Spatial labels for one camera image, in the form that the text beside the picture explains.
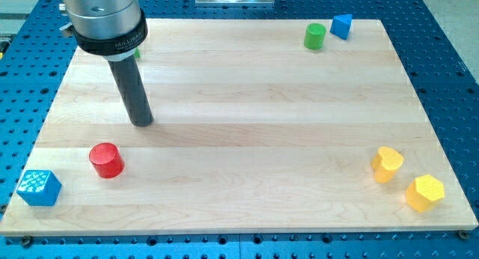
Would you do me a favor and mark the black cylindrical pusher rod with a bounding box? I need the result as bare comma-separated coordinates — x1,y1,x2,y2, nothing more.
109,55,153,127

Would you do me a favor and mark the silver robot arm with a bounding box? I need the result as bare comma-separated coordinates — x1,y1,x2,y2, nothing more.
59,0,147,61

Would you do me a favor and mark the yellow hexagon block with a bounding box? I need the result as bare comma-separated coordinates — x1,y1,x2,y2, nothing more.
405,174,445,213

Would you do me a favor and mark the blue cube block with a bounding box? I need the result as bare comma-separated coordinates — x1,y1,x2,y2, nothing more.
16,170,62,207

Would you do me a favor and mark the green cylinder block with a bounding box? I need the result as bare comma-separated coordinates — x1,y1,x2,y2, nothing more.
303,23,326,50

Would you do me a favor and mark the yellow heart block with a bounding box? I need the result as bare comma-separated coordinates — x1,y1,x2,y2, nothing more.
370,146,404,183

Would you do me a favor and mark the small green block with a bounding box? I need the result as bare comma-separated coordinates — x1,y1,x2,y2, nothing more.
134,48,141,58

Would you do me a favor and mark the blue triangle block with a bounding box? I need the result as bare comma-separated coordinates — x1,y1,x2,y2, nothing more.
330,13,353,40

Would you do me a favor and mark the wooden board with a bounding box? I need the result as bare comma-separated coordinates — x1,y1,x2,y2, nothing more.
1,19,478,236

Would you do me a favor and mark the red cylinder block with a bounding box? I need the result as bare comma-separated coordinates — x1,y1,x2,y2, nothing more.
88,142,124,179

